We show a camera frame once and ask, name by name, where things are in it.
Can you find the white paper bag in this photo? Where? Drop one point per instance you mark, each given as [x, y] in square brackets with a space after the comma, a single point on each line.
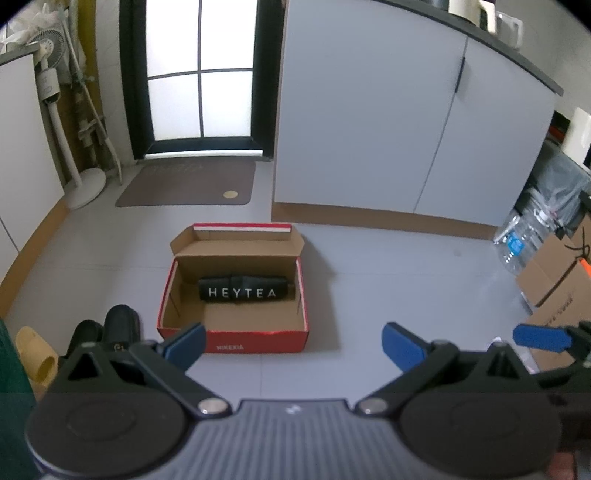
[523, 353]

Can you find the brown door mat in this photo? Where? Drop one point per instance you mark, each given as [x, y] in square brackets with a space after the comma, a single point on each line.
[198, 181]

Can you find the white mop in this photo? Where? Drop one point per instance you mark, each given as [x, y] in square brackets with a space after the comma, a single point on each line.
[98, 122]

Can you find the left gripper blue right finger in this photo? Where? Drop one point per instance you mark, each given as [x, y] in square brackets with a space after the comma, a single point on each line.
[420, 363]

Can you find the yellow slipper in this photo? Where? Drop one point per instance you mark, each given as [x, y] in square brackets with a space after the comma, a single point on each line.
[39, 360]

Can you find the clear water bottle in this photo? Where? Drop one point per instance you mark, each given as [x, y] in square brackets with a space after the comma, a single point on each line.
[521, 236]

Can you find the black slipper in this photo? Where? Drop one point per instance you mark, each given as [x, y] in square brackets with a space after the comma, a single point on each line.
[86, 331]

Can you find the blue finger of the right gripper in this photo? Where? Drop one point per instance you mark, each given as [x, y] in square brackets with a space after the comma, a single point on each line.
[544, 338]

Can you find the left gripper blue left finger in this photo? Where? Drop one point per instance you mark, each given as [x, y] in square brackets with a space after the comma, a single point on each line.
[164, 365]

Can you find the small cardboard box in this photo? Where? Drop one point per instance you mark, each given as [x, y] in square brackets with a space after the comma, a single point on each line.
[551, 264]

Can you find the red cardboard shoe box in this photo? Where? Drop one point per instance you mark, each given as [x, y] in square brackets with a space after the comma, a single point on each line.
[224, 249]

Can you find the white standing fan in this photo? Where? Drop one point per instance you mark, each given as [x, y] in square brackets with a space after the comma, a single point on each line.
[84, 187]

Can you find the black shopping bag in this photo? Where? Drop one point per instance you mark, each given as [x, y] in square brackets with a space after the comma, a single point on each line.
[242, 288]

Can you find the white side cabinet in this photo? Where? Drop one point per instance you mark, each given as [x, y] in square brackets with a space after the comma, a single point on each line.
[32, 196]

